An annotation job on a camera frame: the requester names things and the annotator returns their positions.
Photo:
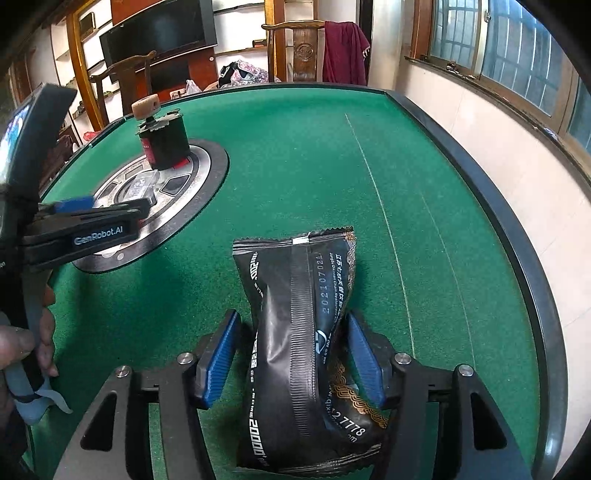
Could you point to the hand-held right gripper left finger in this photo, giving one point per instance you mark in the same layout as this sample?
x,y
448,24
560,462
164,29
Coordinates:
x,y
221,364

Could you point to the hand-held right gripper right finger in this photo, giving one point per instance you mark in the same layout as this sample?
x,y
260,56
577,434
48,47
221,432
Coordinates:
x,y
364,364

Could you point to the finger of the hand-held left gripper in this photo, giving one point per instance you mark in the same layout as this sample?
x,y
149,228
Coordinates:
x,y
115,211

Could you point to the black snack packet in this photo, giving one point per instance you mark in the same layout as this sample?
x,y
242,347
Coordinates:
x,y
286,323

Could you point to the person's left hand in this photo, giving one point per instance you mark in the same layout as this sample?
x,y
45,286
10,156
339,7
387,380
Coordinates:
x,y
44,332

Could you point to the small clear plastic box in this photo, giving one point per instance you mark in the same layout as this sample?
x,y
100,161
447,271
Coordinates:
x,y
141,185

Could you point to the round metal table centre panel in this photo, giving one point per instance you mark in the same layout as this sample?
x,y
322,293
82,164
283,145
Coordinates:
x,y
184,194

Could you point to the black cylindrical can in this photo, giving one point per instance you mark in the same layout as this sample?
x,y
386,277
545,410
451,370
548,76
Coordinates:
x,y
166,143

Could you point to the beige round cap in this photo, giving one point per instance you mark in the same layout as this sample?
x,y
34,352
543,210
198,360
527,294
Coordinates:
x,y
147,107

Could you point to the plain wooden chair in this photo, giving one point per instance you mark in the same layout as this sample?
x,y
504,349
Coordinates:
x,y
124,83

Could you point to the pink plastic bag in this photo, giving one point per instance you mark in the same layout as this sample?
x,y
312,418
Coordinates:
x,y
193,86

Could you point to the black flat television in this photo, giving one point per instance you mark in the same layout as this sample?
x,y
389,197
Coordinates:
x,y
161,27

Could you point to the floral patterned bag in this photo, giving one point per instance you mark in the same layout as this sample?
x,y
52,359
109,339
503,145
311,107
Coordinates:
x,y
244,74

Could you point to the wooden chair with carved back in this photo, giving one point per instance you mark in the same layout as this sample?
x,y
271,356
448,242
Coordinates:
x,y
302,50

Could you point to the maroon cloth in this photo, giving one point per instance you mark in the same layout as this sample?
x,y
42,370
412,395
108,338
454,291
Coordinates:
x,y
344,53

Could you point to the window with metal grille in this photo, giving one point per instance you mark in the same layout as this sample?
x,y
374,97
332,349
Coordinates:
x,y
508,50

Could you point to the wooden wall shelf unit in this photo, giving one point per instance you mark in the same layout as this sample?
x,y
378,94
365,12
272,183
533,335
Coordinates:
x,y
249,27

